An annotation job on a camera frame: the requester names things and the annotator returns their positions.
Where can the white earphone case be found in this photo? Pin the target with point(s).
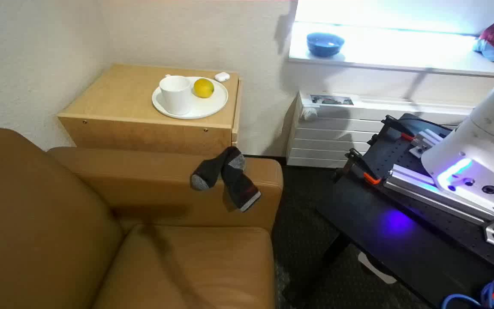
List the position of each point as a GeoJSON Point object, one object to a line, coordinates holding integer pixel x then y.
{"type": "Point", "coordinates": [221, 76]}

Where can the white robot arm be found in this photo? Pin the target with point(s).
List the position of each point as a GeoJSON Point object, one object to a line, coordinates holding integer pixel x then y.
{"type": "Point", "coordinates": [463, 162]}

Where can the dark grey sock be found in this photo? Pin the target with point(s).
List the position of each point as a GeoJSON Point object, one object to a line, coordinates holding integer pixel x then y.
{"type": "Point", "coordinates": [229, 167]}

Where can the white round plate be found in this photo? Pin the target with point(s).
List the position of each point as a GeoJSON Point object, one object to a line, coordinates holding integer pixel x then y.
{"type": "Point", "coordinates": [200, 107]}

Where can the white radiator heater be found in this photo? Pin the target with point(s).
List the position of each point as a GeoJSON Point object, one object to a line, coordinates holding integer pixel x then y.
{"type": "Point", "coordinates": [327, 126]}

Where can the yellow lemon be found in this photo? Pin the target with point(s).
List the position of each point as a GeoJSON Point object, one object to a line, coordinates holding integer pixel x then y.
{"type": "Point", "coordinates": [202, 88]}

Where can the white cup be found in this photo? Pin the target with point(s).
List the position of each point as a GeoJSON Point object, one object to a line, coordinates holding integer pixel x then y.
{"type": "Point", "coordinates": [175, 95]}

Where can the blue bowl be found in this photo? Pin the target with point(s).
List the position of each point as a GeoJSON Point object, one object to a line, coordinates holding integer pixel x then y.
{"type": "Point", "coordinates": [324, 45]}

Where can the wooden nightstand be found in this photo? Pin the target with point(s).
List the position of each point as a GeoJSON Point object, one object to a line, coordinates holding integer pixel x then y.
{"type": "Point", "coordinates": [116, 112]}

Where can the black robot table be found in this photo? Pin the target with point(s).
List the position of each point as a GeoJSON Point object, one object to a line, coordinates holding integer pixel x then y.
{"type": "Point", "coordinates": [427, 249]}

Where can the brown leather armchair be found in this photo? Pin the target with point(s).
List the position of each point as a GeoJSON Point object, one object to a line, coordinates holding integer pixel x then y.
{"type": "Point", "coordinates": [109, 229]}

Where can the black clamp with orange handle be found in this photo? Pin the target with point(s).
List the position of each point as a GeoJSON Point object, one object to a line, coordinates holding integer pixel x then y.
{"type": "Point", "coordinates": [356, 167]}

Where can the aluminium mounting rail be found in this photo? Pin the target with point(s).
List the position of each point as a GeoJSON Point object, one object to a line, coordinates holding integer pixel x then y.
{"type": "Point", "coordinates": [452, 203]}

